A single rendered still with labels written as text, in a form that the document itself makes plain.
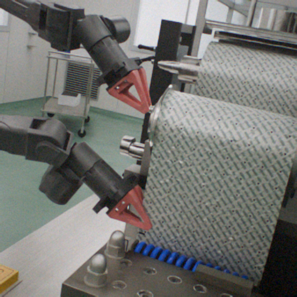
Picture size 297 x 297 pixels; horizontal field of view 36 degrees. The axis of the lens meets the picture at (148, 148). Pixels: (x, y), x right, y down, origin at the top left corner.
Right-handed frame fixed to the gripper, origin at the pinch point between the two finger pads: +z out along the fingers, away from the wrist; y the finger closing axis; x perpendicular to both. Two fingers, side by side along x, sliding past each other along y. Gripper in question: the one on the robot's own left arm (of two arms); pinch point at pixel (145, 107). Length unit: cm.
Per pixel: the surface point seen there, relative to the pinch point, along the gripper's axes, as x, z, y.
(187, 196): -0.8, 17.4, 6.4
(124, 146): -9.2, 3.3, -1.6
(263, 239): 6.2, 30.4, 6.5
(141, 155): -7.5, 6.8, -1.9
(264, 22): 21, -5, -68
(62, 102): -256, -109, -416
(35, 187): -207, -24, -217
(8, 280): -36.1, 11.4, 16.9
